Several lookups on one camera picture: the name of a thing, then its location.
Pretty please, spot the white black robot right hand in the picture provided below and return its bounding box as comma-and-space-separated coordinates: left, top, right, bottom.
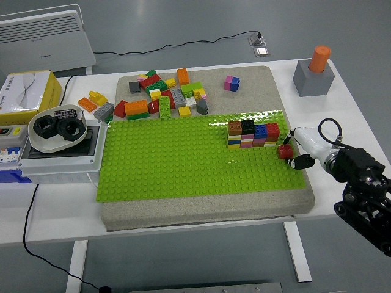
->
282, 128, 334, 170

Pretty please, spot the brown square toy brick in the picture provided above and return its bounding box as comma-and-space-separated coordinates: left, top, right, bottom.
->
227, 121, 243, 136

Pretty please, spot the green studded baseplate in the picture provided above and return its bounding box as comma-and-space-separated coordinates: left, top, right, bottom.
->
95, 109, 308, 203

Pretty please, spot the tall orange toy brick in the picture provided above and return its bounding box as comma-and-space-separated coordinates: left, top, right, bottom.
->
176, 68, 191, 87

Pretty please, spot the red long toy brick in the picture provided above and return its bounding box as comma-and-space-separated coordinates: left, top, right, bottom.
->
160, 89, 177, 110

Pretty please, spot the large red toy brick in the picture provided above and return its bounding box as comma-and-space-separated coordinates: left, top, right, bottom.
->
139, 73, 163, 90

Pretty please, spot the orange long toy brick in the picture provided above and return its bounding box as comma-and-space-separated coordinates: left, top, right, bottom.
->
124, 99, 150, 117
77, 96, 97, 114

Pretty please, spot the red sloped toy brick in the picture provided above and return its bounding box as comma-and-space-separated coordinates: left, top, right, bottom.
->
113, 99, 129, 118

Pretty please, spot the yellow shaped toy brick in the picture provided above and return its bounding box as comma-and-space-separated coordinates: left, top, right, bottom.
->
89, 90, 109, 106

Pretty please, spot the grey cube holder block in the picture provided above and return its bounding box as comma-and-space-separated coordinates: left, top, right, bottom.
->
292, 59, 335, 98

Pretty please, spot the orange cylinder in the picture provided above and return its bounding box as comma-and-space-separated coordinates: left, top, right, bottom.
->
307, 45, 332, 74

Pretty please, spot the metal floor socket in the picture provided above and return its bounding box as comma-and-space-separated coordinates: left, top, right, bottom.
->
247, 31, 272, 58

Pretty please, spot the white table leg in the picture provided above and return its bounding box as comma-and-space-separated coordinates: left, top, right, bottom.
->
65, 239, 89, 293
282, 221, 313, 283

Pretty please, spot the dark grey sloped brick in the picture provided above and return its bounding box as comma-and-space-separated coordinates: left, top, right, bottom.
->
196, 98, 210, 115

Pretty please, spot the grey foam mat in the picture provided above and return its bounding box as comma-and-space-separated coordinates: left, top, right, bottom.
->
100, 65, 316, 233

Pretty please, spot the lime green wide brick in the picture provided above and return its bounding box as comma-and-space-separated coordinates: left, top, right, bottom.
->
180, 82, 203, 99

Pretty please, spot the light grey long brick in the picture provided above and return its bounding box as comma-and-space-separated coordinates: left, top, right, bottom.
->
170, 87, 187, 108
93, 102, 115, 120

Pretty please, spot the lime green long brick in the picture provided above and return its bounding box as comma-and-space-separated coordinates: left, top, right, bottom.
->
158, 96, 174, 118

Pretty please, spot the dark green long brick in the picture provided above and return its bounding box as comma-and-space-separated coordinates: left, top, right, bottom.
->
145, 80, 167, 95

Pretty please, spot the grey metal plate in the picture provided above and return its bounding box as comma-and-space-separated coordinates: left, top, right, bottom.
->
128, 281, 283, 293

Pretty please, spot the large black hex nut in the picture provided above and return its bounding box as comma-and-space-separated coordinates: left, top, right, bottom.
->
56, 118, 85, 142
32, 114, 59, 140

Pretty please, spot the black terminal strip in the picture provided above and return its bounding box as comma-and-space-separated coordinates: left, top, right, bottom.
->
53, 108, 78, 121

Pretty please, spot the white plastic bowl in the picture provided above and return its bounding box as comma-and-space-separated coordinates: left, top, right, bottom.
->
27, 103, 89, 154

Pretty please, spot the white panel heater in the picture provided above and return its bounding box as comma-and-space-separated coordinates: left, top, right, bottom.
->
0, 4, 97, 74

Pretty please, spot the yellow tissue box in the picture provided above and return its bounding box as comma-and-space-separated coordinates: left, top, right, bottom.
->
0, 70, 63, 126

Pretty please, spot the grey push button box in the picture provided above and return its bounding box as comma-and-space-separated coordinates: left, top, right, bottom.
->
0, 124, 29, 150

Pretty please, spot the white circuit breaker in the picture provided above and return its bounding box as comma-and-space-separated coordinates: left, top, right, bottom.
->
0, 146, 23, 166

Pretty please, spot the blue plastic bin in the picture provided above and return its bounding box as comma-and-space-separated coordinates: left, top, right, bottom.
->
0, 168, 33, 184

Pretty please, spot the black heater power cable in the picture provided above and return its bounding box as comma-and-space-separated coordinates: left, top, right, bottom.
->
92, 31, 263, 57

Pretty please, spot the grey electrical enclosure box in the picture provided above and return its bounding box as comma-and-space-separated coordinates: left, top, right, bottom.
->
18, 119, 108, 185

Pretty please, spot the thin black cable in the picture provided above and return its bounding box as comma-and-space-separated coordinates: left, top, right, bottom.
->
58, 74, 78, 107

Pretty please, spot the black hanging cable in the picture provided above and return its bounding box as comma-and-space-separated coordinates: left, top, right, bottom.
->
23, 183, 106, 290

